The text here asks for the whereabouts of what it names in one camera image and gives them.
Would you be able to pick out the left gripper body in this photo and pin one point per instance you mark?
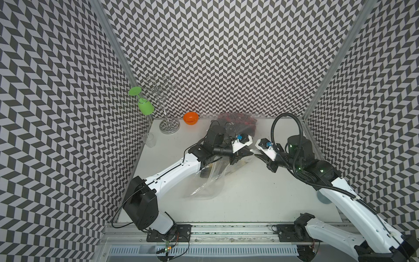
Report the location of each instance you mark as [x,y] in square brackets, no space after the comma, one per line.
[227,152]

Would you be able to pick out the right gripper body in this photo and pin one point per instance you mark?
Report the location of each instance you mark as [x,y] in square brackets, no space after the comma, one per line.
[282,159]

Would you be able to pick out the red black plaid shirt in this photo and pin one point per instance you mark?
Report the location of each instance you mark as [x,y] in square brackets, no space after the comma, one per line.
[241,121]

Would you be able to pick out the clear plastic vacuum bag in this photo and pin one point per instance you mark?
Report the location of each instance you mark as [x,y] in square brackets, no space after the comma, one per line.
[209,182]

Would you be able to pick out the yellow plaid shirt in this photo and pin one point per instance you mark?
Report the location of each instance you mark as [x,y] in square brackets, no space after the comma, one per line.
[240,164]

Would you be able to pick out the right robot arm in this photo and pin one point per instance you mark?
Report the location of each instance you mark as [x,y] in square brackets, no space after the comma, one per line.
[376,240]

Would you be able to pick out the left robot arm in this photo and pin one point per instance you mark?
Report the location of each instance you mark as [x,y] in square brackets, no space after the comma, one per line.
[141,199]

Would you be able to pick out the orange bowl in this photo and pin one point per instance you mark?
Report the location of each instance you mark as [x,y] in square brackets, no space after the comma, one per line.
[191,118]

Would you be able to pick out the teal mug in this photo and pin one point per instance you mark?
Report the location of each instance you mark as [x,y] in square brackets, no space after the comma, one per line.
[323,199]

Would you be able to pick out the chrome glass holder stand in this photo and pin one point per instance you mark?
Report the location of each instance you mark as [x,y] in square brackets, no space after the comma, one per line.
[161,89]

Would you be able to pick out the clear glass cup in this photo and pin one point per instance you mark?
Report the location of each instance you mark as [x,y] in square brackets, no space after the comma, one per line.
[150,140]

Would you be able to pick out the green plastic wine glass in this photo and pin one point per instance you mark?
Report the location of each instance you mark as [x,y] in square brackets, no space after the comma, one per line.
[144,104]

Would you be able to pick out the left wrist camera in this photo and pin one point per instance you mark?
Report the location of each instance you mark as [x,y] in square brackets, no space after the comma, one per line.
[240,142]

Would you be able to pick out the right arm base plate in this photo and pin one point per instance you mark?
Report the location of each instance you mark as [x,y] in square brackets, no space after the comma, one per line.
[293,233]

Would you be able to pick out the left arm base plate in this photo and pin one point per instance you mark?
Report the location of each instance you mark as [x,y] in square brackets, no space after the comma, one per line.
[178,233]

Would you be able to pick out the aluminium front rail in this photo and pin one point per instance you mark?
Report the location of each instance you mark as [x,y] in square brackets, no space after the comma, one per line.
[208,233]

